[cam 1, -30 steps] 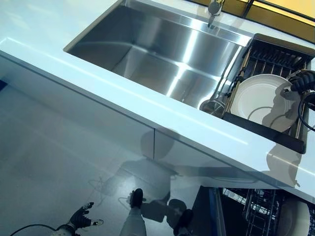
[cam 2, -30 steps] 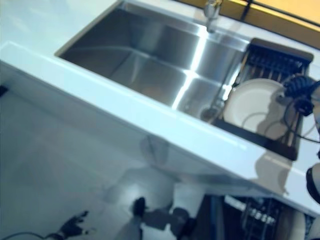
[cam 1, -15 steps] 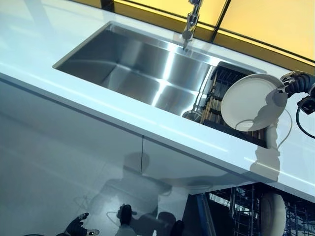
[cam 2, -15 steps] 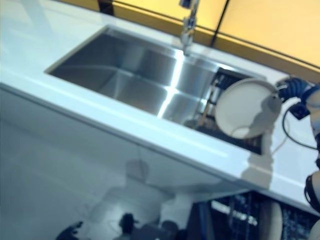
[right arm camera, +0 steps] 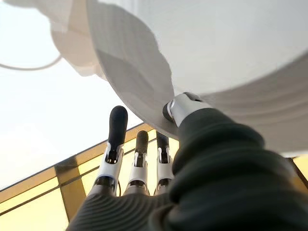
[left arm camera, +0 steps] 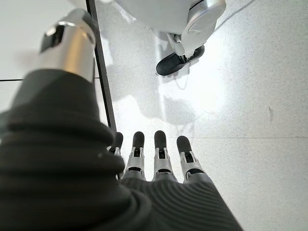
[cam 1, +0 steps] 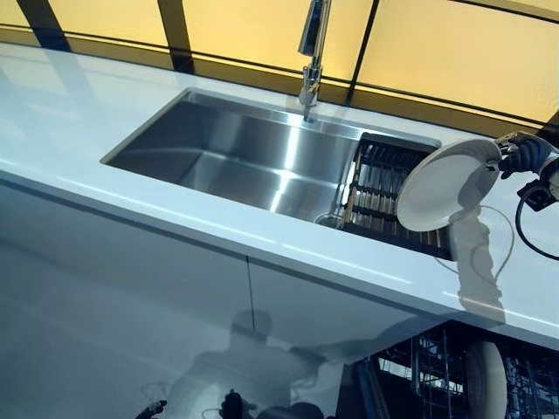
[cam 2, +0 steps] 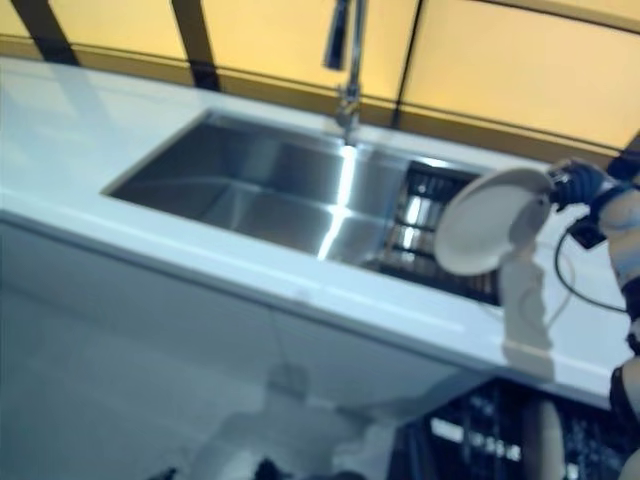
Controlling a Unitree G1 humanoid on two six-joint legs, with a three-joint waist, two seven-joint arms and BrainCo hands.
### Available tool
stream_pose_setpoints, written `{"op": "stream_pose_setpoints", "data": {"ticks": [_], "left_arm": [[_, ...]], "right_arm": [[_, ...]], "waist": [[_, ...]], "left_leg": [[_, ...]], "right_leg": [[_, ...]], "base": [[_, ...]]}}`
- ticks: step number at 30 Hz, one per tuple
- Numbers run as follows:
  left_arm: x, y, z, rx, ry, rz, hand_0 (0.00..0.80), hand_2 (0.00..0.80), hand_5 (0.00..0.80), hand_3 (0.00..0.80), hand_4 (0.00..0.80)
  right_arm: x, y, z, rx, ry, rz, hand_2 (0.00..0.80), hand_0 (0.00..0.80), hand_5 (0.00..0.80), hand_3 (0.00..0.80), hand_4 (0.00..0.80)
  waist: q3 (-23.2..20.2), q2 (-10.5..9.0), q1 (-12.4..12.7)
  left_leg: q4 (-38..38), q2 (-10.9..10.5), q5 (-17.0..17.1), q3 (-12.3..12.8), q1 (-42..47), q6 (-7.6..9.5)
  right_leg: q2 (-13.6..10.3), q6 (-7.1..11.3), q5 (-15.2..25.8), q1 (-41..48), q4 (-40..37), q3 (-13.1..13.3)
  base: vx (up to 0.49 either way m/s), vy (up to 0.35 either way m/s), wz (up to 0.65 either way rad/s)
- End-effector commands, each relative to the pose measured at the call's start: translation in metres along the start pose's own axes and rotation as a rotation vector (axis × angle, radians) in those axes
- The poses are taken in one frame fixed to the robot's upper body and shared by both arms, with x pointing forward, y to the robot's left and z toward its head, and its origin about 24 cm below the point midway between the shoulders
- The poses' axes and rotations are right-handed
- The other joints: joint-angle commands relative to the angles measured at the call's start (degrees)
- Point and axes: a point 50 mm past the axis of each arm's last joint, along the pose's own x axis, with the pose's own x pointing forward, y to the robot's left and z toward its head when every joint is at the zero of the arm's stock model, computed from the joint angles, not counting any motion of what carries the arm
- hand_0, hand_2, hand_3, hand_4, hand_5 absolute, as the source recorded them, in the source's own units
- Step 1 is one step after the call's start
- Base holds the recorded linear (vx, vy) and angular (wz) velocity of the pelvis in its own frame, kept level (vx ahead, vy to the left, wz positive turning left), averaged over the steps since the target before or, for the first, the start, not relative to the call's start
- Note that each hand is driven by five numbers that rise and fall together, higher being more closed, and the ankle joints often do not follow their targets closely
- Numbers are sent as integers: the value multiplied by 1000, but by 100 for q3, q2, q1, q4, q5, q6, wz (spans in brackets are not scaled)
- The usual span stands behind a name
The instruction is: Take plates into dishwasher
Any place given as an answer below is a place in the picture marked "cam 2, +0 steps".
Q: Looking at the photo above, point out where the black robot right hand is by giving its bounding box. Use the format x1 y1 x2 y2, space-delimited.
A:
546 158 610 208

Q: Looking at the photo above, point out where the beige round ceramic plate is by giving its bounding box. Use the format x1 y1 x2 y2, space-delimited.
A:
433 166 555 276
536 399 567 480

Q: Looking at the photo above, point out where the black dish drying rack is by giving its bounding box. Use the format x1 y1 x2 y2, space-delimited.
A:
374 159 504 307

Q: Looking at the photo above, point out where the chrome kitchen faucet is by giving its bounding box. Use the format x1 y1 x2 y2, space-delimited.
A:
322 0 370 147

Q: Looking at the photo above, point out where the stainless steel sink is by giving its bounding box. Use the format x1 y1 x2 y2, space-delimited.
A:
99 107 504 307

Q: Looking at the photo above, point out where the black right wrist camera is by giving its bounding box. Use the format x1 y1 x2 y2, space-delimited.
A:
571 218 607 250

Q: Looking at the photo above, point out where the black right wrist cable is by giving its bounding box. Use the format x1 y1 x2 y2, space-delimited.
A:
553 223 629 314

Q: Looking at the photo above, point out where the black wire dishwasher rack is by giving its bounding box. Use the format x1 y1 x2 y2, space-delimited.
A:
424 389 621 480

